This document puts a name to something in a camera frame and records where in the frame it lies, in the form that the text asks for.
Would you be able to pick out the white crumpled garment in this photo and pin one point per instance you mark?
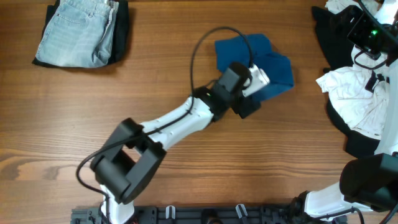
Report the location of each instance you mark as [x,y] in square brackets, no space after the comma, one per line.
[360,93]

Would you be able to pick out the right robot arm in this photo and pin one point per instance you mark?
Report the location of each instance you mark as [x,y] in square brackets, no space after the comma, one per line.
[366,184]

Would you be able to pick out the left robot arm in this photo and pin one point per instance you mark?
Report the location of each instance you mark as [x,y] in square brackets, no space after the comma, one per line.
[133,153]

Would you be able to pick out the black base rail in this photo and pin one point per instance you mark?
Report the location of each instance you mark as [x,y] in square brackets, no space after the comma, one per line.
[239,214]

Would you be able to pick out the dark blue polo shirt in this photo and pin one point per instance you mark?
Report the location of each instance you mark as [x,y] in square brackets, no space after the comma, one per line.
[276,66]

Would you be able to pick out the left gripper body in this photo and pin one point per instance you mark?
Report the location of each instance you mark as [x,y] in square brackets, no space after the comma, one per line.
[242,102]

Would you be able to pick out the black garment on right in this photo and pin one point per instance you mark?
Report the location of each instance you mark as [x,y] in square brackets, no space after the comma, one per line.
[337,51]

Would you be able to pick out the light blue folded jeans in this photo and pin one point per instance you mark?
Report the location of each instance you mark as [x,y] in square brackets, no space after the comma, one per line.
[76,34]

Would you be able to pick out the black folded garment under jeans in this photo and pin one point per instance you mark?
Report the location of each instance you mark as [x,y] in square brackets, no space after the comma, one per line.
[121,28]

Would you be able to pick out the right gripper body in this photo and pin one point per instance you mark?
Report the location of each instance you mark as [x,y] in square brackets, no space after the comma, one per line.
[353,15]

